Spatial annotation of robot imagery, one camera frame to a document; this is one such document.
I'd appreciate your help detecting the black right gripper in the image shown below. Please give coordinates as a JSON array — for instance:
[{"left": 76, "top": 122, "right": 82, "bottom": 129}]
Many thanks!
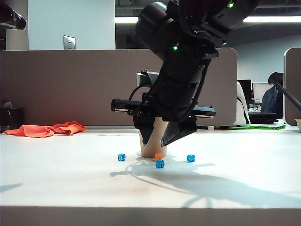
[{"left": 111, "top": 52, "right": 220, "bottom": 148}]

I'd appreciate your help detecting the brown paper cup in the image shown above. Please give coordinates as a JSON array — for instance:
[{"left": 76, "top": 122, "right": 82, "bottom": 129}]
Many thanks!
[{"left": 140, "top": 116, "right": 170, "bottom": 158}]

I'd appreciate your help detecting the dark monitor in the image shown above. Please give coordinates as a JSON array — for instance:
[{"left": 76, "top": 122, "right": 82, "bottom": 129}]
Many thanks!
[{"left": 237, "top": 79, "right": 252, "bottom": 104}]

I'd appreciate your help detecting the green tape strip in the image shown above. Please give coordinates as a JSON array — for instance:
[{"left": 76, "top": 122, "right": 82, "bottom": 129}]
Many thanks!
[{"left": 229, "top": 124, "right": 286, "bottom": 131}]

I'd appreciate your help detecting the wide brown desk partition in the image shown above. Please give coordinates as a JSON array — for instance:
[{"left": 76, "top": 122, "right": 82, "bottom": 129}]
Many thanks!
[{"left": 0, "top": 48, "right": 238, "bottom": 129}]

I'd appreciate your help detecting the white lit monitor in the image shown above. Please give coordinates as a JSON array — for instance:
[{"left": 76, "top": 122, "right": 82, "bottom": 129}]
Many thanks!
[{"left": 252, "top": 82, "right": 275, "bottom": 98}]

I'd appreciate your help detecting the seated person in blue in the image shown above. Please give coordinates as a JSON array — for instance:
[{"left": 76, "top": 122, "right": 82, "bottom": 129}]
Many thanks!
[{"left": 261, "top": 72, "right": 284, "bottom": 118}]

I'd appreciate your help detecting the orange cloth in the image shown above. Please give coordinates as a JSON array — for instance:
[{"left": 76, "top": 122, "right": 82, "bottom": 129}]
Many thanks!
[{"left": 2, "top": 121, "right": 87, "bottom": 138}]

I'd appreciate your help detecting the black diagonal pole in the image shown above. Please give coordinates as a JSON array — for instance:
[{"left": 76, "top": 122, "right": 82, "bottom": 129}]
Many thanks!
[{"left": 268, "top": 73, "right": 301, "bottom": 109}]

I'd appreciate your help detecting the narrow brown desk partition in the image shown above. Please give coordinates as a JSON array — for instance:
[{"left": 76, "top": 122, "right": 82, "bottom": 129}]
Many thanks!
[{"left": 283, "top": 47, "right": 301, "bottom": 127}]

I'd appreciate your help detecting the black mesh pen holder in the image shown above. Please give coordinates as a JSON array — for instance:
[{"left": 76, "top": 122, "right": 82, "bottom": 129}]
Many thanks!
[{"left": 0, "top": 107, "right": 25, "bottom": 132}]

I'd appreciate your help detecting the white ceiling light strip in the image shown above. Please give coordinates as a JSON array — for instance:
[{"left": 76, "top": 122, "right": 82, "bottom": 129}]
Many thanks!
[{"left": 114, "top": 15, "right": 301, "bottom": 24}]

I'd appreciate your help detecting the black camera cable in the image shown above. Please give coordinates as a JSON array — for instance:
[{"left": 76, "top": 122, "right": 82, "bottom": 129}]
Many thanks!
[{"left": 128, "top": 85, "right": 151, "bottom": 102}]

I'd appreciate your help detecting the white table cable flap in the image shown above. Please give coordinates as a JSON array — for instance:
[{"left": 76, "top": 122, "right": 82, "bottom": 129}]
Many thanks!
[{"left": 79, "top": 129, "right": 139, "bottom": 136}]

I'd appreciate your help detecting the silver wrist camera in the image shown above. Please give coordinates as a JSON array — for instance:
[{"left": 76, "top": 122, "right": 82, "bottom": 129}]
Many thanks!
[{"left": 135, "top": 68, "right": 160, "bottom": 87}]

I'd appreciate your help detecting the metal wall outlet plate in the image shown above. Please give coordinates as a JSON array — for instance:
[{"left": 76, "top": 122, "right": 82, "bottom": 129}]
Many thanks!
[{"left": 63, "top": 35, "right": 77, "bottom": 50}]

